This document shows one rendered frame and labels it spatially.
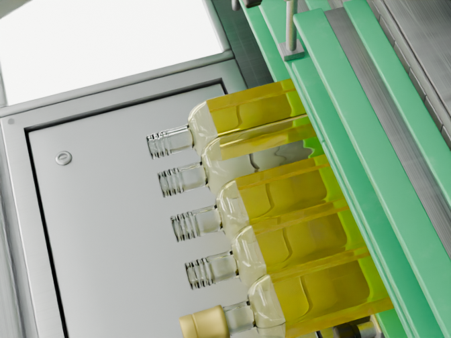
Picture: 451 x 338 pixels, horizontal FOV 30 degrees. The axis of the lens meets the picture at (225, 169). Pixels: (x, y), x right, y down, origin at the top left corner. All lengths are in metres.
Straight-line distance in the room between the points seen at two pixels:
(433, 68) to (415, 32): 0.05
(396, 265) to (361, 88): 0.17
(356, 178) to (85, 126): 0.44
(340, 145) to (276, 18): 0.22
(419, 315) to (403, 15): 0.30
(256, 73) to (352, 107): 0.44
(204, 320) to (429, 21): 0.37
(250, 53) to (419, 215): 0.57
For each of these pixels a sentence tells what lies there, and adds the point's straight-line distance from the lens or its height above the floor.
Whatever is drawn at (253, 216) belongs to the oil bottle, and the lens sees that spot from 0.87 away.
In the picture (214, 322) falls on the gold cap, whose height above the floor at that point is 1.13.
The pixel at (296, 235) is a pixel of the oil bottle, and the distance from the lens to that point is 0.86.
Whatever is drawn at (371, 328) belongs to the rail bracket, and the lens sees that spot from 0.90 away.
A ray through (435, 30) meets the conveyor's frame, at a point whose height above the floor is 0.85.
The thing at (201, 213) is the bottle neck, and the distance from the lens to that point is 0.89.
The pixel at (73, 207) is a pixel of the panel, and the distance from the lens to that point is 1.09.
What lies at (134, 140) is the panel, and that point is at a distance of 1.13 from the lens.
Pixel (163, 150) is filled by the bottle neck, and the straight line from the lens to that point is 0.95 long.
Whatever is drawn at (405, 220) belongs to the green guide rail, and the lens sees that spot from 0.75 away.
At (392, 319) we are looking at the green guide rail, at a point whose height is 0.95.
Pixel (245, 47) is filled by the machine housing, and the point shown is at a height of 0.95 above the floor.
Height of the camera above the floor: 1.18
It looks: 7 degrees down
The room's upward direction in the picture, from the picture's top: 105 degrees counter-clockwise
